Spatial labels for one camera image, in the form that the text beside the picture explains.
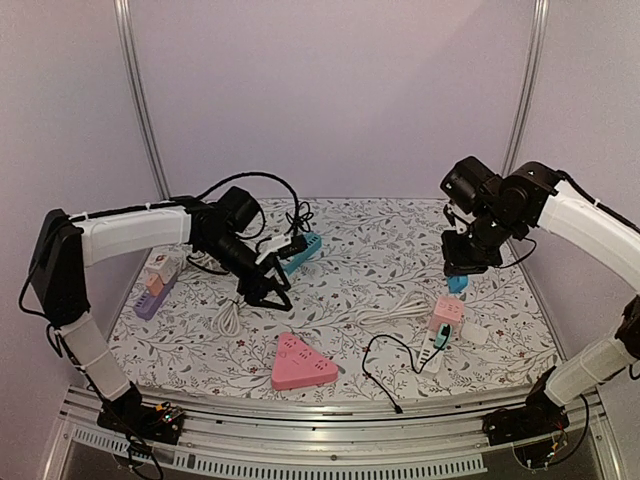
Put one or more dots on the pink cube socket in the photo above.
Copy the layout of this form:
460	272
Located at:
448	310

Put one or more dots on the floral table mat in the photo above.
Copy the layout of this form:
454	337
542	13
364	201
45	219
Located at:
364	300

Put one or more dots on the aluminium frame post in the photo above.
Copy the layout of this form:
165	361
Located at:
533	59
126	35

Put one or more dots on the aluminium front rail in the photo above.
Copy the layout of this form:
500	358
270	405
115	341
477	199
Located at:
432	438

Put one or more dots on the teal small adapter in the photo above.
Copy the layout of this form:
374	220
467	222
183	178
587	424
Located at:
442	336

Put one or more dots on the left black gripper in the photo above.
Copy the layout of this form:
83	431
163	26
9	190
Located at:
255	295

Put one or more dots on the teal power strip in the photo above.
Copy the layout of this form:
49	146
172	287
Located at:
313	245

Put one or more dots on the white square adapter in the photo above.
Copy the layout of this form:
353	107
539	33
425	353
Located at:
474	333

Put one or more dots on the right aluminium frame post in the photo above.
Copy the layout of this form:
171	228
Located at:
533	59

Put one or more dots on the white tiger plug adapter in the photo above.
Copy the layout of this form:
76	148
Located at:
162	265

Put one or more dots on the purple power strip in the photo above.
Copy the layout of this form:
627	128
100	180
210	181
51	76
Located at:
147	305

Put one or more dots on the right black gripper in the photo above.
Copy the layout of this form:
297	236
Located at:
465	256

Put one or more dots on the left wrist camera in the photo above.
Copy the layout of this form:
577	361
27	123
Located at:
283	246

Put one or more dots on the pink power strip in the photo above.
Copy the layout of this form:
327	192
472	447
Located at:
297	365

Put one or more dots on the salmon small cube adapter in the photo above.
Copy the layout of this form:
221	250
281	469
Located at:
154	285

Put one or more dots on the blue plug adapter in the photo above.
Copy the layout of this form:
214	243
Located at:
457	284

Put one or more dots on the left aluminium frame post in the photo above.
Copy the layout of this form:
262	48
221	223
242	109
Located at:
126	35

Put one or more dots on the white power strip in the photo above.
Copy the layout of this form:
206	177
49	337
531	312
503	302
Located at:
430	358

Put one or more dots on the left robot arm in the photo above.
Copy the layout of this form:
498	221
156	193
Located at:
77	280

